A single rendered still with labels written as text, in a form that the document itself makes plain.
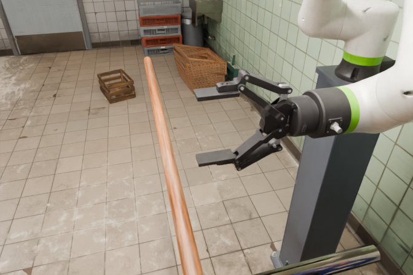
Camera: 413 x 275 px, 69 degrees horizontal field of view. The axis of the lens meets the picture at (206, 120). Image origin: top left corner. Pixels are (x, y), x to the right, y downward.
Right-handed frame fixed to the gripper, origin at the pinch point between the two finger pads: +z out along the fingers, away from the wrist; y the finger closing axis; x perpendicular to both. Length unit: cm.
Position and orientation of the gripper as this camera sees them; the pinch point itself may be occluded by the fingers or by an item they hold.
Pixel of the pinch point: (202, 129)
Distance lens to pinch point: 52.3
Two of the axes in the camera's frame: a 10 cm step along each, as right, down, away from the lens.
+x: -2.4, -5.2, 8.2
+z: -9.7, 1.3, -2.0
